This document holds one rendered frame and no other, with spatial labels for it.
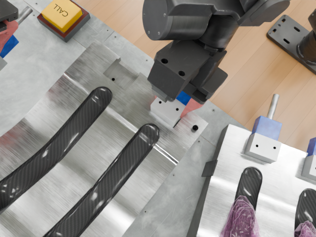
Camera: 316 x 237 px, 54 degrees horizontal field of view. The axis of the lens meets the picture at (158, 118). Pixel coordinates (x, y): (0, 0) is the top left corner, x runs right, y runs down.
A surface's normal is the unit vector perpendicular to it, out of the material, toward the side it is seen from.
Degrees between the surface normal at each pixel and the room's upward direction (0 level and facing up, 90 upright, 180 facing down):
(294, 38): 0
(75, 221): 28
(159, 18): 65
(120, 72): 0
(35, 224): 23
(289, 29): 0
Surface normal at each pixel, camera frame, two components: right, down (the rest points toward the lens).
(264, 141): 0.04, -0.25
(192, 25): 0.47, 0.63
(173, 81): -0.52, 0.52
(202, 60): 0.33, -0.61
